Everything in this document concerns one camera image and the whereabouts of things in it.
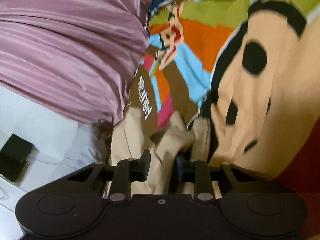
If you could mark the black wall box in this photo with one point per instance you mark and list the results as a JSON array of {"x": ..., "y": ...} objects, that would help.
[{"x": 14, "y": 155}]

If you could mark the grey pillow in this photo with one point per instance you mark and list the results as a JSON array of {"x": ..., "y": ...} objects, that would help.
[{"x": 91, "y": 144}]

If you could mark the tan Champion jacket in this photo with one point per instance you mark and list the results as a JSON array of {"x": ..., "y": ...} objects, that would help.
[{"x": 130, "y": 139}]

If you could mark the brown patterned bed sheet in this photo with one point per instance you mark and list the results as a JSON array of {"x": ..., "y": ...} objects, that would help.
[{"x": 251, "y": 67}]

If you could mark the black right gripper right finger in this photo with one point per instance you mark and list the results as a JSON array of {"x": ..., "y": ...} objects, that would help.
[{"x": 202, "y": 176}]

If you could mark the pink curtain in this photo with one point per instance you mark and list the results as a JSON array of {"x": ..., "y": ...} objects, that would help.
[{"x": 75, "y": 57}]

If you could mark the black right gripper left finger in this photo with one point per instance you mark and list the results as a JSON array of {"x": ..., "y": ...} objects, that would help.
[{"x": 117, "y": 179}]

